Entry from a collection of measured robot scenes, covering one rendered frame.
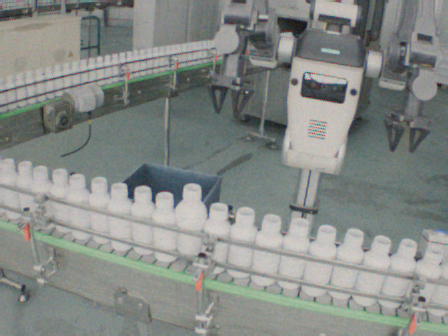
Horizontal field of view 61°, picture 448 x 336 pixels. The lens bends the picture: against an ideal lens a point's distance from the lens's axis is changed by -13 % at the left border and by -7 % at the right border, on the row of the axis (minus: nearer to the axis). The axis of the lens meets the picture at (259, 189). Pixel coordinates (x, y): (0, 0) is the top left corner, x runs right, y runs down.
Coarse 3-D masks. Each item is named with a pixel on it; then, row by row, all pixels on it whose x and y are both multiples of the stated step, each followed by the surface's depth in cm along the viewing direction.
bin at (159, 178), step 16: (128, 176) 144; (144, 176) 157; (160, 176) 156; (176, 176) 155; (192, 176) 153; (208, 176) 152; (128, 192) 146; (160, 192) 160; (176, 192) 158; (208, 192) 155; (208, 208) 141
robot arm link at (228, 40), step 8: (256, 16) 95; (224, 24) 89; (256, 24) 97; (224, 32) 89; (232, 32) 89; (240, 32) 94; (216, 40) 90; (224, 40) 90; (232, 40) 89; (240, 40) 91; (224, 48) 90; (232, 48) 90; (240, 48) 93
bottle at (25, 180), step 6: (24, 162) 99; (30, 162) 99; (24, 168) 96; (30, 168) 98; (24, 174) 97; (30, 174) 98; (18, 180) 98; (24, 180) 97; (30, 180) 98; (18, 186) 98; (24, 186) 97; (30, 186) 98; (24, 198) 99; (30, 198) 99; (24, 204) 100; (30, 204) 100; (30, 210) 101; (36, 222) 103
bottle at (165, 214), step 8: (168, 192) 93; (160, 200) 90; (168, 200) 90; (160, 208) 91; (168, 208) 91; (152, 216) 92; (160, 216) 91; (168, 216) 91; (168, 224) 91; (160, 232) 92; (168, 232) 92; (160, 240) 93; (168, 240) 93; (176, 240) 95; (168, 248) 94; (176, 248) 96; (160, 256) 95; (168, 256) 95
